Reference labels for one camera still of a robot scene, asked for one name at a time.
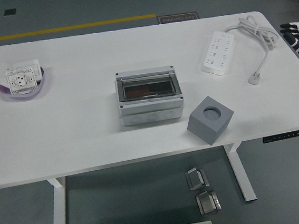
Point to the white socket module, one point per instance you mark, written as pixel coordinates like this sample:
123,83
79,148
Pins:
20,80

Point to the white table leg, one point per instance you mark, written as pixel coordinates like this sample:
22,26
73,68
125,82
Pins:
243,177
59,210

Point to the grey cube with round hole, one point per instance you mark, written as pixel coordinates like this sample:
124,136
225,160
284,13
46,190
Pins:
207,131

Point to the black table control panel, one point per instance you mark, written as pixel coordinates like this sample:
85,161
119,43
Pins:
281,136

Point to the white switch plate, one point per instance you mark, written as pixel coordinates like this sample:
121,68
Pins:
32,65

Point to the purple bowl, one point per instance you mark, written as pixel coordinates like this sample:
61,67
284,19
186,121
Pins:
38,88

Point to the transparent hinged box lid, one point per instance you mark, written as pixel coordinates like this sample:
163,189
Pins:
163,87

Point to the metal block with wedge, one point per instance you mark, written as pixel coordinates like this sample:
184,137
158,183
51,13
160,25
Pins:
197,179

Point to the grey electrical junction box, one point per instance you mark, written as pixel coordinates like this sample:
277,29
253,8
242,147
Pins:
149,112

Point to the orange cylinder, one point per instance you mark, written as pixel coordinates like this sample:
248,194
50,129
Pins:
137,92

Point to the white power strip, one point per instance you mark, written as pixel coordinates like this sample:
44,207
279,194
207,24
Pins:
218,53

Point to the thin white sheet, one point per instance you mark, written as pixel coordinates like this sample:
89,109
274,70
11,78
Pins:
0,77

